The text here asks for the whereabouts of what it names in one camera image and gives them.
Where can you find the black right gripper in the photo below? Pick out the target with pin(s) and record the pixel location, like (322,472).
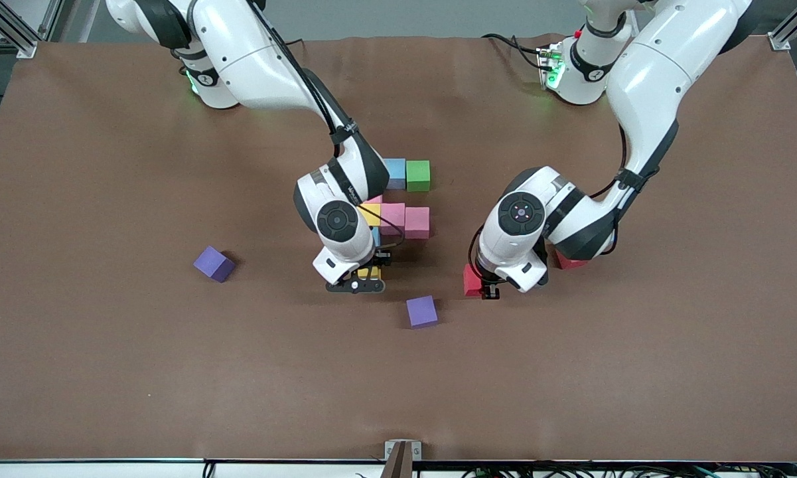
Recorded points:
(383,256)

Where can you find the blue foam cube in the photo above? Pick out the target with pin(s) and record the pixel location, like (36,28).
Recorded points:
(375,236)
(396,174)

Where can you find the red foam cube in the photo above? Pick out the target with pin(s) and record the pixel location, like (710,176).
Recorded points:
(471,280)
(571,261)

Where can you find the yellow foam cube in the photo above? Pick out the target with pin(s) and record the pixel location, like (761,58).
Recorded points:
(369,273)
(370,214)

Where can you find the purple foam cube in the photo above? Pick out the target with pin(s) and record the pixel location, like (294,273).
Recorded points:
(422,311)
(214,263)

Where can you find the green foam cube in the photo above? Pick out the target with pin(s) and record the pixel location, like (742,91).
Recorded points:
(418,176)

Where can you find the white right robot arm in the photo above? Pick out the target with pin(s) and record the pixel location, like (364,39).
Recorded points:
(252,60)

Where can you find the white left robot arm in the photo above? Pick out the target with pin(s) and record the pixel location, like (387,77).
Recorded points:
(650,73)

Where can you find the brown table mat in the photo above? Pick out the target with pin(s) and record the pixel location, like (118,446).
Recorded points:
(172,372)

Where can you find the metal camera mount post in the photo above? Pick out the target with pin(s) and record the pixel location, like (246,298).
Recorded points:
(403,458)

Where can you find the white table front rail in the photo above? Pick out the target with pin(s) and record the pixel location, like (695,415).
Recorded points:
(106,471)

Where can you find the aluminium frame post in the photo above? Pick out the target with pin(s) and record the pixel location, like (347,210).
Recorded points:
(786,36)
(13,30)

